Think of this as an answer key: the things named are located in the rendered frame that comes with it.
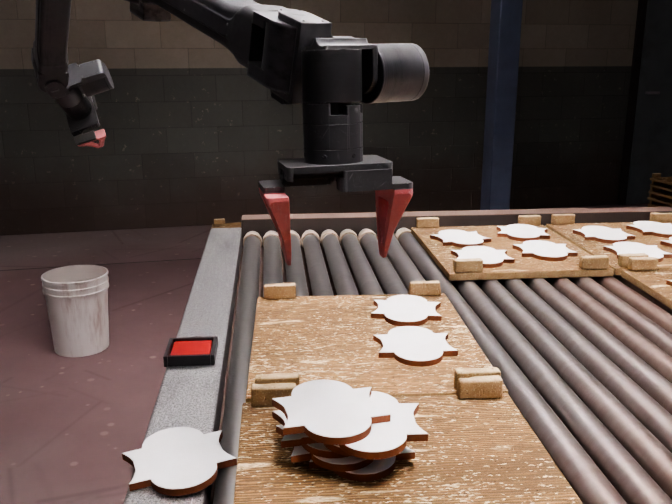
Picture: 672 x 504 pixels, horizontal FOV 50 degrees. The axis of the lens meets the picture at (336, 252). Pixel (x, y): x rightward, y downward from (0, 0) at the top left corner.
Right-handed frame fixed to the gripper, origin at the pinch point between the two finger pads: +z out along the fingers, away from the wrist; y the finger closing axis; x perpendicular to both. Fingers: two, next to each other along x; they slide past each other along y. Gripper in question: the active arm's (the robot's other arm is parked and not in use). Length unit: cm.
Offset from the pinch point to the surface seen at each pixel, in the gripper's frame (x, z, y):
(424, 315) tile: 41, 23, 24
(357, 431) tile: -2.6, 18.7, 1.3
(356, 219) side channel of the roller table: 114, 22, 31
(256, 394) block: 16.0, 22.0, -7.2
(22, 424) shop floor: 204, 113, -79
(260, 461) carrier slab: 3.5, 24.1, -8.3
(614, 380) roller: 17, 27, 44
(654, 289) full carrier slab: 47, 25, 72
